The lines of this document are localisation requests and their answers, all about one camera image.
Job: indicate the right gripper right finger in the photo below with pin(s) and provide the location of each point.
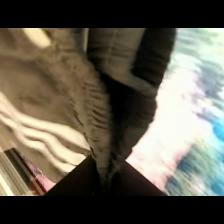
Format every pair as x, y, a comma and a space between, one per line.
135, 183

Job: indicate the grey garment with white stripes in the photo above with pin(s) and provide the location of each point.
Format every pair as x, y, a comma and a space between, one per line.
66, 100

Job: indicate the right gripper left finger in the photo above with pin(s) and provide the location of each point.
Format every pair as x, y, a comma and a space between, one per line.
80, 181

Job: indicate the silver frame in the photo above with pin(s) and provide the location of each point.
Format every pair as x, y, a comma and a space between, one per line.
11, 176

